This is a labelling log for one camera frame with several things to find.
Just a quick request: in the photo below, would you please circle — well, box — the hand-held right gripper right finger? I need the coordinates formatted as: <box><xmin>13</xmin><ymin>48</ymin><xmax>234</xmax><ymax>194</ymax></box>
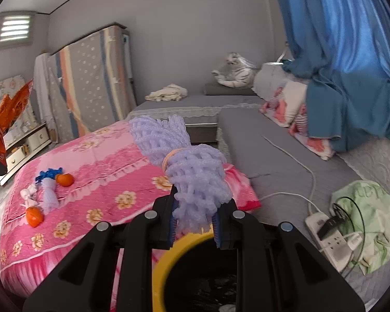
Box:
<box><xmin>211</xmin><ymin>200</ymin><xmax>366</xmax><ymax>312</ymax></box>

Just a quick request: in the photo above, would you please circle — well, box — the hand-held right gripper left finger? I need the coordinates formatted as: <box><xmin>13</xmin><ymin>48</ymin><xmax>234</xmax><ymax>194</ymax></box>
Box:
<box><xmin>23</xmin><ymin>187</ymin><xmax>183</xmax><ymax>312</ymax></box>

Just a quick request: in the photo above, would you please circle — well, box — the yellow trash bin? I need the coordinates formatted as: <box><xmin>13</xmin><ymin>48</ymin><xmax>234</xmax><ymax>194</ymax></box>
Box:
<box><xmin>152</xmin><ymin>232</ymin><xmax>239</xmax><ymax>312</ymax></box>

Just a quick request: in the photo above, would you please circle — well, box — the white tissue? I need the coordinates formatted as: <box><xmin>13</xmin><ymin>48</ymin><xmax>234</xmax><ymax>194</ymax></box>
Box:
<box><xmin>20</xmin><ymin>185</ymin><xmax>40</xmax><ymax>209</ymax></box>

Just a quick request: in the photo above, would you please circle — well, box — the orange snack bag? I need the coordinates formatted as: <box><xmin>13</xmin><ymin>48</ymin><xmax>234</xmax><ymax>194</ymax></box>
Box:
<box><xmin>0</xmin><ymin>80</ymin><xmax>33</xmax><ymax>170</ymax></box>

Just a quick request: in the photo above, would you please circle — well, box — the black bin liner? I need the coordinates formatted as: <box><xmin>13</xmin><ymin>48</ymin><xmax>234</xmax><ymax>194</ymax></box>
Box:
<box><xmin>164</xmin><ymin>239</ymin><xmax>238</xmax><ymax>312</ymax></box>

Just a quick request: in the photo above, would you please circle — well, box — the lavender foam fruit net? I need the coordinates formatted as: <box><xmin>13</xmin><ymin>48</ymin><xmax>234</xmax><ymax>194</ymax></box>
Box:
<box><xmin>41</xmin><ymin>179</ymin><xmax>60</xmax><ymax>215</ymax></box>
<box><xmin>128</xmin><ymin>114</ymin><xmax>232</xmax><ymax>235</ymax></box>

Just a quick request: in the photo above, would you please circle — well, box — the orange tangerine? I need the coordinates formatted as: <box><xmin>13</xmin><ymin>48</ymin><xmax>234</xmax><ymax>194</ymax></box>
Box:
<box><xmin>25</xmin><ymin>207</ymin><xmax>43</xmax><ymax>228</ymax></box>
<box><xmin>56</xmin><ymin>173</ymin><xmax>75</xmax><ymax>187</ymax></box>

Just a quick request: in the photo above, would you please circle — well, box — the white tv cabinet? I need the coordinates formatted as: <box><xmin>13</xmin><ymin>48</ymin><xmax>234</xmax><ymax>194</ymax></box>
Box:
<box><xmin>0</xmin><ymin>122</ymin><xmax>53</xmax><ymax>202</ymax></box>

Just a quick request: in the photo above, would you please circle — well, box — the cartoon print cloth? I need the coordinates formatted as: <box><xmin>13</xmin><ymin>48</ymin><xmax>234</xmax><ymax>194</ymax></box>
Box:
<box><xmin>0</xmin><ymin>75</ymin><xmax>36</xmax><ymax>131</ymax></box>

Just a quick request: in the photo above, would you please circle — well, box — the pink floral blanket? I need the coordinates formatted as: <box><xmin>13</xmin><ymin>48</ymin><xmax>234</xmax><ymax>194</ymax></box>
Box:
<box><xmin>0</xmin><ymin>119</ymin><xmax>262</xmax><ymax>312</ymax></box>

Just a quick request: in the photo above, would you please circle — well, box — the white hanging cloth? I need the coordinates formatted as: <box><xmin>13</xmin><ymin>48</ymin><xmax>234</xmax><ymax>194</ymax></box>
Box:
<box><xmin>33</xmin><ymin>53</ymin><xmax>57</xmax><ymax>134</ymax></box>

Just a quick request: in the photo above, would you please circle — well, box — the black charger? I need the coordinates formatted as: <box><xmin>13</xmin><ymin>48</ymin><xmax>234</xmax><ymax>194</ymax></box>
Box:
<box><xmin>318</xmin><ymin>216</ymin><xmax>342</xmax><ymax>239</ymax></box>

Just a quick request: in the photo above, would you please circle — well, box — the grey sofa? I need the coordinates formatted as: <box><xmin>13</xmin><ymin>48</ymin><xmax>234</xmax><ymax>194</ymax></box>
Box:
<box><xmin>127</xmin><ymin>94</ymin><xmax>390</xmax><ymax>303</ymax></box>

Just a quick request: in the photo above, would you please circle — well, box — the white power strip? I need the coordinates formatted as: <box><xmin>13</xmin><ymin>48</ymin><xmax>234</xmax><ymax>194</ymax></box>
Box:
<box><xmin>305</xmin><ymin>212</ymin><xmax>363</xmax><ymax>263</ymax></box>

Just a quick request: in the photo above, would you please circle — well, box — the white lace sofa trim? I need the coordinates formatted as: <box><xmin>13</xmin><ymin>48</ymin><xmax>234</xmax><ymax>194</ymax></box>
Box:
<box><xmin>128</xmin><ymin>104</ymin><xmax>264</xmax><ymax>119</ymax></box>

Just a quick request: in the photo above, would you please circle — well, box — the cartoon print pillow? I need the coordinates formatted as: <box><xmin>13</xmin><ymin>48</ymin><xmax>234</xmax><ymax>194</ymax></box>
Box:
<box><xmin>259</xmin><ymin>80</ymin><xmax>308</xmax><ymax>127</ymax></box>
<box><xmin>288</xmin><ymin>104</ymin><xmax>335</xmax><ymax>160</ymax></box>

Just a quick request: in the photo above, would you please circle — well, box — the striped covered mattress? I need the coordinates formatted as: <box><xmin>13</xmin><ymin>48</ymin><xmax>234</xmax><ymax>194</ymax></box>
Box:
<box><xmin>48</xmin><ymin>23</ymin><xmax>137</xmax><ymax>140</ymax></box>

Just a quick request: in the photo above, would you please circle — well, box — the cream cloth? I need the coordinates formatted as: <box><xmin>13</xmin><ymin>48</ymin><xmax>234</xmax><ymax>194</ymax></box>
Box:
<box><xmin>145</xmin><ymin>84</ymin><xmax>188</xmax><ymax>102</ymax></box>

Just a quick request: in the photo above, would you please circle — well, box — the white charger plug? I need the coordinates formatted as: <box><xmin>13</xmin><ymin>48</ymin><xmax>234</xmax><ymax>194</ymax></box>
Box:
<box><xmin>344</xmin><ymin>232</ymin><xmax>363</xmax><ymax>251</ymax></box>

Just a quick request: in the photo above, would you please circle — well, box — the window blind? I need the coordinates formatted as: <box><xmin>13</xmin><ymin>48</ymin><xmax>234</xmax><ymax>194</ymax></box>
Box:
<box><xmin>0</xmin><ymin>11</ymin><xmax>36</xmax><ymax>53</ymax></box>

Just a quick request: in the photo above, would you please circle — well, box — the white plush tiger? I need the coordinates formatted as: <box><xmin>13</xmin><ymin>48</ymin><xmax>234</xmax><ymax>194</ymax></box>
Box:
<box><xmin>211</xmin><ymin>52</ymin><xmax>257</xmax><ymax>88</ymax></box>

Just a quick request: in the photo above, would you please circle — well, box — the green plastic bag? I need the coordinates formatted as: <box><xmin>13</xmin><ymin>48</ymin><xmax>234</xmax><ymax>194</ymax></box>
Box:
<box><xmin>331</xmin><ymin>181</ymin><xmax>390</xmax><ymax>275</ymax></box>

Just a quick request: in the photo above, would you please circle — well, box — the white lace covered cushion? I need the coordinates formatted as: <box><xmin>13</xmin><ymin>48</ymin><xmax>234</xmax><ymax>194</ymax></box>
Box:
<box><xmin>253</xmin><ymin>62</ymin><xmax>309</xmax><ymax>100</ymax></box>

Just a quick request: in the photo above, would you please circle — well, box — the white lace sofa cover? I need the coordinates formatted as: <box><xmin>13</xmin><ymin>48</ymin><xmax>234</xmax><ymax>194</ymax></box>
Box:
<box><xmin>340</xmin><ymin>135</ymin><xmax>390</xmax><ymax>202</ymax></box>

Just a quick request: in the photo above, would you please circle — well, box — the blue curtain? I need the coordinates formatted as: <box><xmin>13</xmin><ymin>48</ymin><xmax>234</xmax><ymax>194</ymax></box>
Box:
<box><xmin>270</xmin><ymin>0</ymin><xmax>390</xmax><ymax>153</ymax></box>

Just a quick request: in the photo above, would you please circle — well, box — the white cable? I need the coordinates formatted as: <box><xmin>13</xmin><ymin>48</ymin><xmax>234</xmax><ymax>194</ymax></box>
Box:
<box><xmin>258</xmin><ymin>135</ymin><xmax>316</xmax><ymax>215</ymax></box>

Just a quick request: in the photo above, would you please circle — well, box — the black cable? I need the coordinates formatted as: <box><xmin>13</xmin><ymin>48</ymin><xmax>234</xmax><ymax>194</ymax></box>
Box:
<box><xmin>331</xmin><ymin>197</ymin><xmax>366</xmax><ymax>270</ymax></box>

